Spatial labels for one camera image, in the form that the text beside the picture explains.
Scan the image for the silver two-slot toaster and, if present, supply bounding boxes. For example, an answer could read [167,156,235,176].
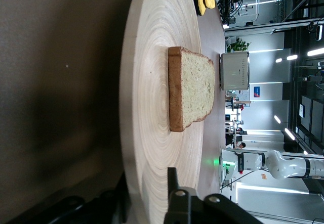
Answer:
[219,51,251,91]

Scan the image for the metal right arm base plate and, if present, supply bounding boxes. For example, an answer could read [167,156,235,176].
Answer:
[218,147,224,193]

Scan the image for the slice of brown-crust bread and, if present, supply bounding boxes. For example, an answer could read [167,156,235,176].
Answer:
[168,46,216,133]

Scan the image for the round light wooden plate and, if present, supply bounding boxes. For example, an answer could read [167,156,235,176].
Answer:
[118,0,205,224]

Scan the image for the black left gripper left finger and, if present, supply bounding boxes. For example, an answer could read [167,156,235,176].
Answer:
[7,172,131,224]

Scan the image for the green potted plant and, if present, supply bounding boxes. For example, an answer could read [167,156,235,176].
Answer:
[226,37,252,53]

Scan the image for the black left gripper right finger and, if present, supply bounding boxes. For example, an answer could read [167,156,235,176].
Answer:
[164,167,264,224]

